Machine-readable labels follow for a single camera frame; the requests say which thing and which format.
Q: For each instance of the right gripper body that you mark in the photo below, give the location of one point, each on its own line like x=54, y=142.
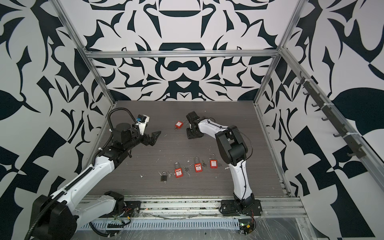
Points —
x=191, y=133

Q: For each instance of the red padlock long shackle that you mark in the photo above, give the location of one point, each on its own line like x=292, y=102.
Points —
x=213, y=161

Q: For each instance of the black padlock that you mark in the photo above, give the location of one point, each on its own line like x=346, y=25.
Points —
x=164, y=176

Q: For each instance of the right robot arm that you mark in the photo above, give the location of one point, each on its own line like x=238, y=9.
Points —
x=233, y=151

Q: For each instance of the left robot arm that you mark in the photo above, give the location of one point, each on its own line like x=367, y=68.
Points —
x=58, y=216

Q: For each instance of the grey hook rack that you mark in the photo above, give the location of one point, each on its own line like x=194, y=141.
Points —
x=333, y=115

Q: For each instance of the white cable duct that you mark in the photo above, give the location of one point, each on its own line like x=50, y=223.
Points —
x=169, y=224

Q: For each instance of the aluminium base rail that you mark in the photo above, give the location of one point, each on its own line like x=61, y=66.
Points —
x=192, y=207

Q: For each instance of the aluminium cage frame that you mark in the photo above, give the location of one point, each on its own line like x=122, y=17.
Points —
x=371, y=161

